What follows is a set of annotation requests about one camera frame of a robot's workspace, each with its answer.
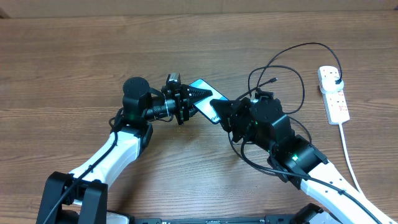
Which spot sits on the white charger plug adapter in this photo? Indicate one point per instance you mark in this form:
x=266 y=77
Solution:
x=329 y=85

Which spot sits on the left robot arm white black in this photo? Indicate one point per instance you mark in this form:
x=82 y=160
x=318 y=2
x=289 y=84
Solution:
x=81 y=196

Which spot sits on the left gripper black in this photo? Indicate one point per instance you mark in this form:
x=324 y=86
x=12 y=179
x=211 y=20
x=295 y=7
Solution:
x=183 y=99

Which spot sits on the blue smartphone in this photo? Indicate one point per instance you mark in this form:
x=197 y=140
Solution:
x=204 y=106

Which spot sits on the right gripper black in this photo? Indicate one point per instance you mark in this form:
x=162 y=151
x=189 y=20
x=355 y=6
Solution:
x=231 y=112

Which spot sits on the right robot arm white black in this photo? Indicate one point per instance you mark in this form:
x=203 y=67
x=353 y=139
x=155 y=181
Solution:
x=269 y=143

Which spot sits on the white power strip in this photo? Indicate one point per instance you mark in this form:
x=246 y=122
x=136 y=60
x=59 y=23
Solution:
x=335 y=103

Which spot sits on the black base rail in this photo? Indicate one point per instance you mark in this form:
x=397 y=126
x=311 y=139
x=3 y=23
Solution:
x=268 y=219

